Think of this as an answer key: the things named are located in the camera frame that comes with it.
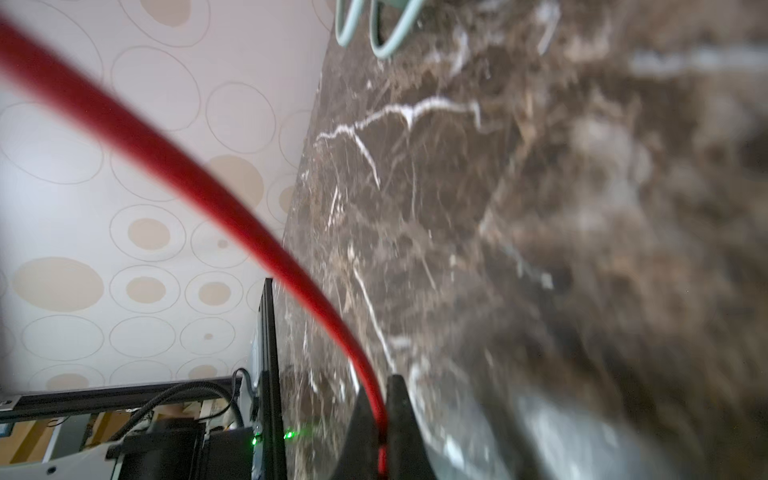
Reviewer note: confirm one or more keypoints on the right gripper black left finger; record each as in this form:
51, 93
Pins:
358, 459

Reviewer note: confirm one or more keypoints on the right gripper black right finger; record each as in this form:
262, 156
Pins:
406, 454

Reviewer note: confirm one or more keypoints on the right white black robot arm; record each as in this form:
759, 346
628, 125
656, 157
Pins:
93, 464

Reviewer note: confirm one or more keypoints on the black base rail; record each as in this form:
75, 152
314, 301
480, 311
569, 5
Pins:
247, 452

